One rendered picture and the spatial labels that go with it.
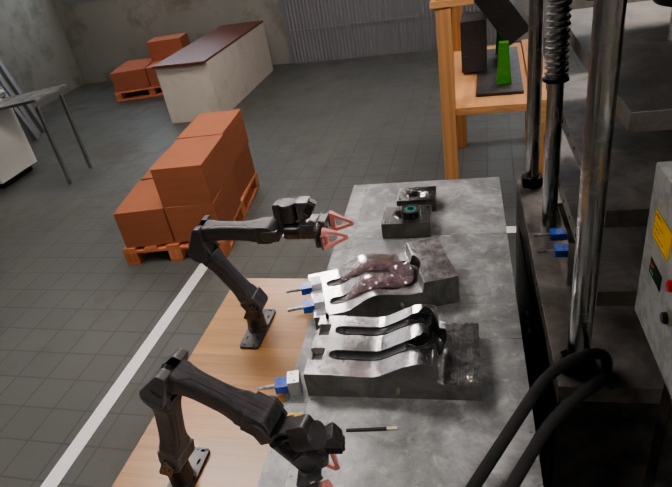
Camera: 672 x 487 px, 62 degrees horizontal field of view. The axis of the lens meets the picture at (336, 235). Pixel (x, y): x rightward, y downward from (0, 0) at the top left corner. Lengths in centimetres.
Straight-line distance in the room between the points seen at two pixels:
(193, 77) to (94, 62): 373
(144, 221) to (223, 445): 263
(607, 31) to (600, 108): 16
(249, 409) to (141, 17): 878
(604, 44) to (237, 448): 133
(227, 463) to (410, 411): 52
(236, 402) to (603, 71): 102
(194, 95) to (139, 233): 310
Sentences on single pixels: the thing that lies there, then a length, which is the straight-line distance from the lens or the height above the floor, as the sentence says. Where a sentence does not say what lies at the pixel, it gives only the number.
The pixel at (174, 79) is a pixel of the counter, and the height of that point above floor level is 52.
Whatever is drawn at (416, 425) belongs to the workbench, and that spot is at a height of 80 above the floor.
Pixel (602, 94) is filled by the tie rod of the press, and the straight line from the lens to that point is 134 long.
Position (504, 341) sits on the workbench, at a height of 80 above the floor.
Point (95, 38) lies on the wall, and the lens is 1025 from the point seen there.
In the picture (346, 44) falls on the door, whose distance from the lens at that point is 858.
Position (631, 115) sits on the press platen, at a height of 153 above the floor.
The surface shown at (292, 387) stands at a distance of 173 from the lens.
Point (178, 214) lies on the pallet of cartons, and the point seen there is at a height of 36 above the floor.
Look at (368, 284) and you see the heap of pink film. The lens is 193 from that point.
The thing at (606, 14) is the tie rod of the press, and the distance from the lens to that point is 130.
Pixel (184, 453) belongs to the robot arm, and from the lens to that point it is 153.
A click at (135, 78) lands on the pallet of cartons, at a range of 874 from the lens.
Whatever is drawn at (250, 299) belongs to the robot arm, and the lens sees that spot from 190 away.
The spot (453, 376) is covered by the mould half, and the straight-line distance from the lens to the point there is 165.
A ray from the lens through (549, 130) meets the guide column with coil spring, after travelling 218.
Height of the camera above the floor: 205
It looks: 31 degrees down
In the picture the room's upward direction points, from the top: 10 degrees counter-clockwise
